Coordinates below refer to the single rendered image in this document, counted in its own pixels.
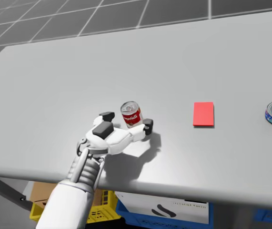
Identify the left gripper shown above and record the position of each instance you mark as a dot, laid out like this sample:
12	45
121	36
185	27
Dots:
116	140

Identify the red and white can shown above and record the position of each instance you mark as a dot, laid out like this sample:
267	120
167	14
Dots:
132	117

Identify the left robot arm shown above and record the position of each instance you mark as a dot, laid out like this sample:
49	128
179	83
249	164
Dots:
66	205

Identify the pink pad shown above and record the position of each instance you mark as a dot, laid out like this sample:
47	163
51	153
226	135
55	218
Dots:
203	114

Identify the white box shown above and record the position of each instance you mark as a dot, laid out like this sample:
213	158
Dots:
150	202

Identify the yellow box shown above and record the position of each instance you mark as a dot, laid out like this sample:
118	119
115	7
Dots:
104	210

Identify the brown box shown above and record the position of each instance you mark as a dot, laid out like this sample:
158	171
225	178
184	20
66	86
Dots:
41	192

